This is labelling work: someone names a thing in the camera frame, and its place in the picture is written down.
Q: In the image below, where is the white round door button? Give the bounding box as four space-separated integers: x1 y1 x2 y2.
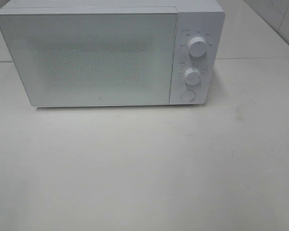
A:
181 90 196 102

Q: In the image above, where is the white microwave knob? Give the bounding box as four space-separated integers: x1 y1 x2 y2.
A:
184 68 202 86
187 35 207 57

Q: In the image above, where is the white microwave door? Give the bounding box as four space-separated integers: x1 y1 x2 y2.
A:
0 13 177 107

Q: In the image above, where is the white microwave oven body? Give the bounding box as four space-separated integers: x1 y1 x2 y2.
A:
0 0 225 106

